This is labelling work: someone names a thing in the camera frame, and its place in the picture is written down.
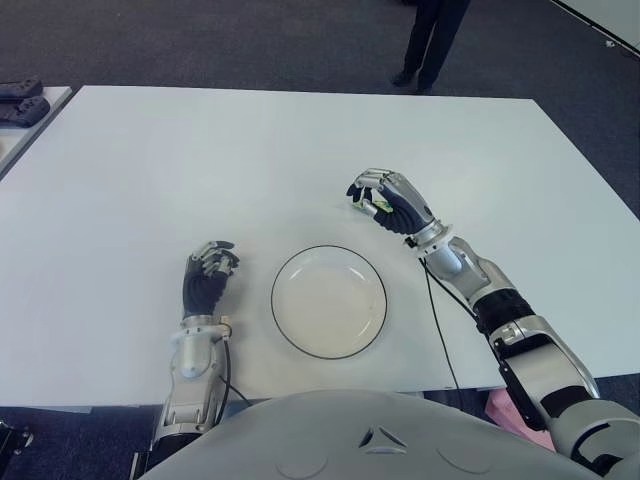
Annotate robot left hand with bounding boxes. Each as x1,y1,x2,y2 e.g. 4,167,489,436
182,240,241,319

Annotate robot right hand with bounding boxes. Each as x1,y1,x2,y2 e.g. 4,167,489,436
344,168,444,236

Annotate green white toothpaste tube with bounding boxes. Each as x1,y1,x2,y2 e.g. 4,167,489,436
351,198,391,214

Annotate white plate black rim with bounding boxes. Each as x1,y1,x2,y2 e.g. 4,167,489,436
270,244,389,360

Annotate person in dark trousers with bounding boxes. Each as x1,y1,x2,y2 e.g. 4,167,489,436
391,0,471,95

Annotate grey robot torso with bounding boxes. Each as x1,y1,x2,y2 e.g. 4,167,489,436
142,390,609,480

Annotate white side table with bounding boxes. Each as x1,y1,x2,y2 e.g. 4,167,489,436
0,85,74,181

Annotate black device on floor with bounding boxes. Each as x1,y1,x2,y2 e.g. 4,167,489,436
0,419,35,456

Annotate black game controller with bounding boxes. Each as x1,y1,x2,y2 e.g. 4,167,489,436
0,77,44,99
0,96,51,126

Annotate white background table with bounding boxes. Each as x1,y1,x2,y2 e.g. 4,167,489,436
549,0,640,51

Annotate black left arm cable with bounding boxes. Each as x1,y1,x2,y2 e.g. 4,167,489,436
219,339,251,404

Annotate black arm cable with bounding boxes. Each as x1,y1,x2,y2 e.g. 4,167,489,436
419,257,464,391
219,339,251,404

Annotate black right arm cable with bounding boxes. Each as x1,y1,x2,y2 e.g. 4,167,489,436
419,257,464,391

